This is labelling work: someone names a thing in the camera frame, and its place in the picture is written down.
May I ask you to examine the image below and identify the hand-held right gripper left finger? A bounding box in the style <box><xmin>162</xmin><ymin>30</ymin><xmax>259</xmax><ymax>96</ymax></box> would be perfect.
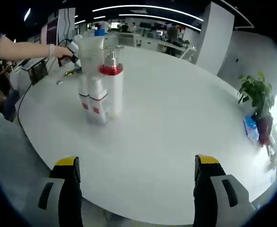
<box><xmin>36</xmin><ymin>156</ymin><xmax>84</xmax><ymax>227</ymax></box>

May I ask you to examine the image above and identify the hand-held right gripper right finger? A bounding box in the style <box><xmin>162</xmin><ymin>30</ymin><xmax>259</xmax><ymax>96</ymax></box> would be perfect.
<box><xmin>193</xmin><ymin>154</ymin><xmax>256</xmax><ymax>227</ymax></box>

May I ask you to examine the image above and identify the white skincare tube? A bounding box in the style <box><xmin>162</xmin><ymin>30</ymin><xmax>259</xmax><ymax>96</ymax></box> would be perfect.
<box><xmin>78</xmin><ymin>36</ymin><xmax>105</xmax><ymax>80</ymax></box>

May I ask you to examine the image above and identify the gold foil skincare sachet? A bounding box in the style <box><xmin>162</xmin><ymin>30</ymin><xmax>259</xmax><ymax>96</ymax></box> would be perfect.
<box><xmin>62</xmin><ymin>69</ymin><xmax>82</xmax><ymax>77</ymax></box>

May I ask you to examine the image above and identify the white skincare bottle red label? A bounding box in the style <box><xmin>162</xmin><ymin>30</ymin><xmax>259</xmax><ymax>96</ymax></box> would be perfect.
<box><xmin>87</xmin><ymin>76</ymin><xmax>112</xmax><ymax>125</ymax></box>
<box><xmin>78</xmin><ymin>75</ymin><xmax>91</xmax><ymax>119</ymax></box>

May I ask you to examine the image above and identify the white skincare bottle red collar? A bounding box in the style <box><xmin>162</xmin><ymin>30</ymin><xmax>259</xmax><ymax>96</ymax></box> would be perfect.
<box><xmin>99</xmin><ymin>44</ymin><xmax>125</xmax><ymax>118</ymax></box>

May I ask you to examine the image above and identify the small white bottle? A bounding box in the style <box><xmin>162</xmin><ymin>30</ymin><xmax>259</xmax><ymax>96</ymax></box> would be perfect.
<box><xmin>268</xmin><ymin>141</ymin><xmax>277</xmax><ymax>167</ymax></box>

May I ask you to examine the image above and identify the person's left hand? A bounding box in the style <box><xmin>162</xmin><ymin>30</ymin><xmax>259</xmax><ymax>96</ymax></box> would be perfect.
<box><xmin>54</xmin><ymin>45</ymin><xmax>75</xmax><ymax>59</ymax></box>

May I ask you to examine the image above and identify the blue white tissue pack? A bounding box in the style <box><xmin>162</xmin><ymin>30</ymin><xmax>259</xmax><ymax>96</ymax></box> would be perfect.
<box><xmin>242</xmin><ymin>114</ymin><xmax>260</xmax><ymax>142</ymax></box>

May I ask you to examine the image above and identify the dark red bag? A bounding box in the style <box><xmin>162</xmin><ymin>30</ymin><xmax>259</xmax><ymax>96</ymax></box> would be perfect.
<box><xmin>256</xmin><ymin>115</ymin><xmax>274</xmax><ymax>146</ymax></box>

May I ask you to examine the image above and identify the potted green plant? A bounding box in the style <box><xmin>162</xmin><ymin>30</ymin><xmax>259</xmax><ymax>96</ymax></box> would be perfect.
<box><xmin>237</xmin><ymin>70</ymin><xmax>276</xmax><ymax>117</ymax></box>

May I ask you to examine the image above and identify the black cable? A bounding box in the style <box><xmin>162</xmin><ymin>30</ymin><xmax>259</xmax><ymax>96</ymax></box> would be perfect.
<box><xmin>16</xmin><ymin>55</ymin><xmax>60</xmax><ymax>125</ymax></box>

